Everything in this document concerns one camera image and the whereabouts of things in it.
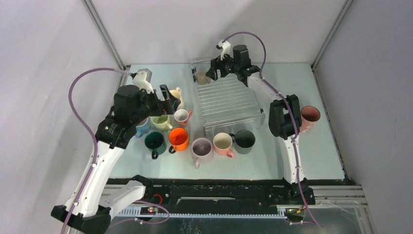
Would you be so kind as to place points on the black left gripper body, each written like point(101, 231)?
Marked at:
point(150, 106)

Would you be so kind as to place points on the small salmon pink mug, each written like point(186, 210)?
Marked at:
point(182, 117)

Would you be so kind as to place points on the cream beige mug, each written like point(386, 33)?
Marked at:
point(177, 93)

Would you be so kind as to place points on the mauve grey mug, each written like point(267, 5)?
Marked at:
point(202, 152)

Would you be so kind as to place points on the light blue mug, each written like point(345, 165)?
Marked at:
point(143, 128)

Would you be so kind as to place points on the clear acrylic dish rack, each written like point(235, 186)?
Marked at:
point(225, 104)

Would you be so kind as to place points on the light green mug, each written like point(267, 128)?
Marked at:
point(161, 123)

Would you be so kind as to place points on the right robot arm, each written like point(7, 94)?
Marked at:
point(284, 118)

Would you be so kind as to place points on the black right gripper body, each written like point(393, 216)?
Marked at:
point(226, 66)

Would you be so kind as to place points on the pink patterned mug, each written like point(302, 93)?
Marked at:
point(309, 116)

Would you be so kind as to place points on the orange mug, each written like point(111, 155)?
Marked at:
point(179, 139)

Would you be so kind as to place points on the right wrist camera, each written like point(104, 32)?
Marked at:
point(224, 47)

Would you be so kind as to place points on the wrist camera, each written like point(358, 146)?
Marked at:
point(142, 79)
point(224, 47)

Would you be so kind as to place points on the dark teal mug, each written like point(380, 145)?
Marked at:
point(156, 144)

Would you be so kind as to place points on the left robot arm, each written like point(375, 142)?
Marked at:
point(85, 210)

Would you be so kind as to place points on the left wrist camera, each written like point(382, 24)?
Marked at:
point(142, 79)

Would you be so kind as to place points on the dark grey mug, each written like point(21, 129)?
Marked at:
point(243, 141)

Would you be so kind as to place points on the small beige cup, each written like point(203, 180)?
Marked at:
point(202, 78)

